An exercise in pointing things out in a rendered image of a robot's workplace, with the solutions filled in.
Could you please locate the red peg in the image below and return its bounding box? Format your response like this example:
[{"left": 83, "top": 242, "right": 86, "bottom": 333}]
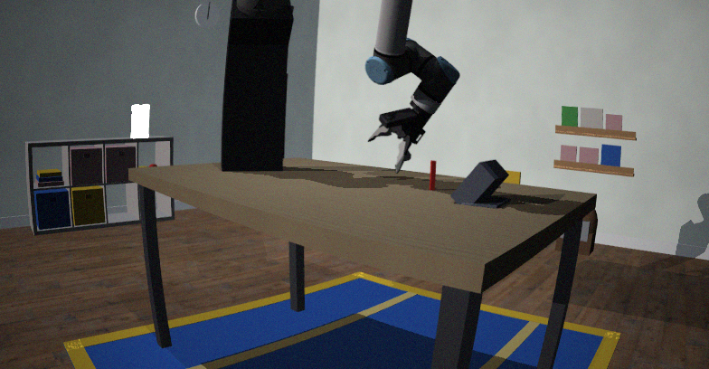
[{"left": 430, "top": 161, "right": 436, "bottom": 190}]

